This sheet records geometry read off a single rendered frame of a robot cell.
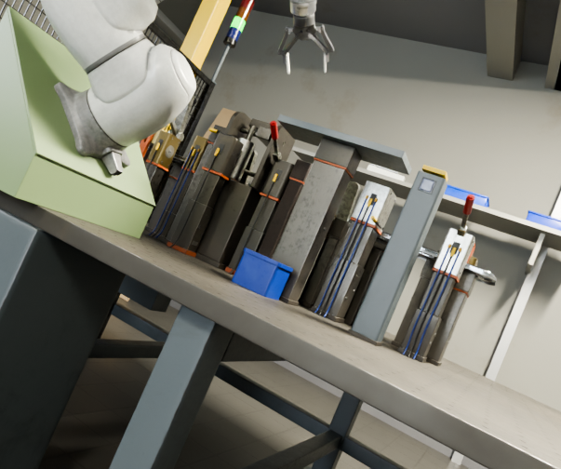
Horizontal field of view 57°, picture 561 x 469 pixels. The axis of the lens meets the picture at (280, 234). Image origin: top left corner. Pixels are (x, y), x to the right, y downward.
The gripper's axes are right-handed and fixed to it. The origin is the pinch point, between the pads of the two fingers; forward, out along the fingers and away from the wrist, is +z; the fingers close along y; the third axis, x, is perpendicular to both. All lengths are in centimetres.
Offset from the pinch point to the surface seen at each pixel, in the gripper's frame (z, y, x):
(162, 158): 15, -50, -35
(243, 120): 1.4, -18.9, -34.1
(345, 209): 19, 14, -59
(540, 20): 61, 149, 197
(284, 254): 13, -2, -85
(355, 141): -10, 17, -67
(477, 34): 83, 117, 235
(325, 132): -10, 9, -62
